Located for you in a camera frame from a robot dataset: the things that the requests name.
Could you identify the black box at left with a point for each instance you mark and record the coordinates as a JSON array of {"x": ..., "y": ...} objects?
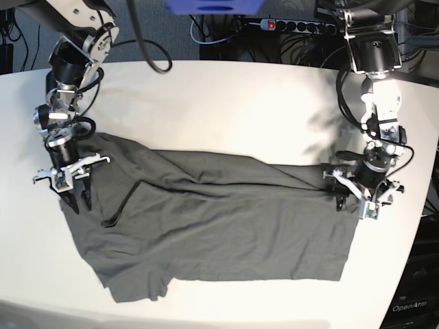
[{"x": 6, "y": 58}]

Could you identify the blue plastic mount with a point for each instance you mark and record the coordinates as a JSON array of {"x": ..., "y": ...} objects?
[{"x": 186, "y": 7}]

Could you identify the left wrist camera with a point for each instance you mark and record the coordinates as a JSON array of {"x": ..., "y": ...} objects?
[{"x": 368, "y": 210}]

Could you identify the black OpenArm box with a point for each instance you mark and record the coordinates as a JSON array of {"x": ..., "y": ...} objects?
[{"x": 415, "y": 302}]

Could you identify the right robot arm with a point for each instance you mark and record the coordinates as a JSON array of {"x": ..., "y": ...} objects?
[{"x": 88, "y": 32}]

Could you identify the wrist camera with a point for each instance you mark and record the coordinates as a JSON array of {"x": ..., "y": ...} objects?
[
  {"x": 368, "y": 210},
  {"x": 61, "y": 181}
]

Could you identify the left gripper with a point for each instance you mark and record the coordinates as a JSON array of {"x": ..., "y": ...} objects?
[{"x": 343, "y": 183}]

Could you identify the grey T-shirt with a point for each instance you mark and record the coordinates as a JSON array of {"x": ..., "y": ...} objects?
[{"x": 161, "y": 215}]

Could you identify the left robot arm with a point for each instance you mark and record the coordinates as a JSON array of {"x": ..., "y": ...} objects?
[{"x": 373, "y": 51}]

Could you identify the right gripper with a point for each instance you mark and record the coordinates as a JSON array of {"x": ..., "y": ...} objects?
[{"x": 79, "y": 170}]

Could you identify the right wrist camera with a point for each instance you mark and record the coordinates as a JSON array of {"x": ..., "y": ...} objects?
[{"x": 61, "y": 181}]

